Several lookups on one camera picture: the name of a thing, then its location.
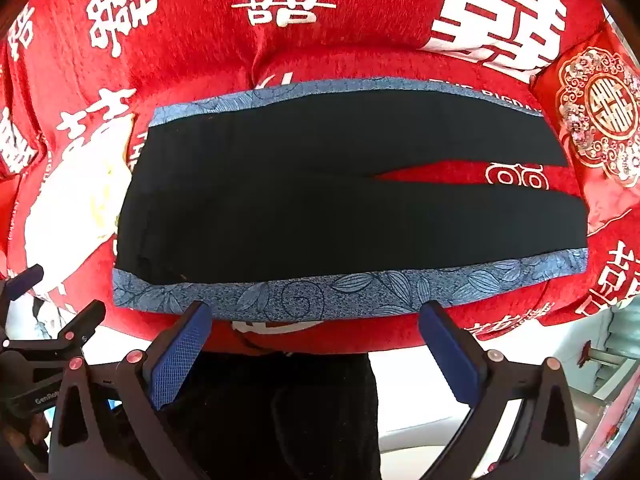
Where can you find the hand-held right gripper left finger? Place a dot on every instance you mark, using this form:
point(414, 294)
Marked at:
point(179, 356)

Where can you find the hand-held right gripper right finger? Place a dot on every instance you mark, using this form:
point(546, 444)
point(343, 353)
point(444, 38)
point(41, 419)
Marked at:
point(449, 355)

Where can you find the person's dark clothing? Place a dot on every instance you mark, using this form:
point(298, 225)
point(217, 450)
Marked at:
point(280, 420)

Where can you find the red cushion with gold print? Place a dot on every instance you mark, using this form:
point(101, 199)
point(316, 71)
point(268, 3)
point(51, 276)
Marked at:
point(595, 110)

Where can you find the black pants with blue trim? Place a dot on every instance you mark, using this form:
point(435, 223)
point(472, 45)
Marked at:
point(310, 195)

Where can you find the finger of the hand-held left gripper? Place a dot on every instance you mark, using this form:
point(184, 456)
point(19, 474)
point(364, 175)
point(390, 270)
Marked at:
point(27, 277)
point(86, 316)

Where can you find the red printed blanket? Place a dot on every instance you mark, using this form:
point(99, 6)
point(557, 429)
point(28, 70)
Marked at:
point(200, 50)

